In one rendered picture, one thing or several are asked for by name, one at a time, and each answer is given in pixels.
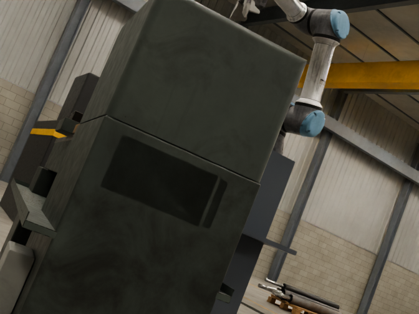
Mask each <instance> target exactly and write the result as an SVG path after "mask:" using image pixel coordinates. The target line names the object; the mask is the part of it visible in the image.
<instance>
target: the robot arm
mask: <svg viewBox="0 0 419 314"><path fill-rule="evenodd" d="M274 1H275V2H276V3H277V4H278V6H279V7H280V8H281V9H282V10H283V11H284V12H285V13H286V17H287V20H288V21H289V22H290V23H291V24H292V25H293V26H294V27H295V28H296V29H298V30H299V31H301V32H302V33H304V34H306V35H308V36H313V37H312V39H313V41H314V43H315V44H314V48H313V51H312V55H311V60H310V62H309V67H308V70H307V74H306V79H305V82H304V86H303V89H302V93H301V97H300V99H298V100H296V102H295V104H294V103H292V102H291V104H290V107H289V109H288V111H287V114H286V117H285V119H284V122H283V124H282V127H281V130H280V132H279V135H278V137H277V140H276V142H275V145H274V148H273V149H272V150H273V151H275V152H277V153H279V154H281V155H282V154H283V148H284V139H285V136H286V133H292V134H295V135H301V136H304V137H306V136H307V137H315V136H317V134H319V133H320V132H321V130H322V129H323V127H324V123H325V115H324V113H323V112H322V106H321V104H320V101H321V98H322V94H323V91H324V87H325V82H326V79H327V75H328V72H329V68H330V63H331V60H332V56H333V53H334V49H335V48H336V47H337V46H338V45H339V44H340V40H341V39H345V38H346V37H347V36H348V34H349V29H350V22H349V18H348V16H347V14H346V13H345V12H344V11H341V10H336V9H313V8H309V7H307V6H306V5H305V4H304V3H303V2H300V1H299V0H274ZM243 3H244V4H243ZM266 3H267V0H238V1H237V3H236V5H235V7H234V9H233V11H232V13H231V16H230V18H229V19H230V20H232V21H234V20H238V21H246V20H247V14H248V11H249V12H253V13H256V14H259V13H260V12H259V10H260V9H262V8H263V7H265V5H266Z"/></svg>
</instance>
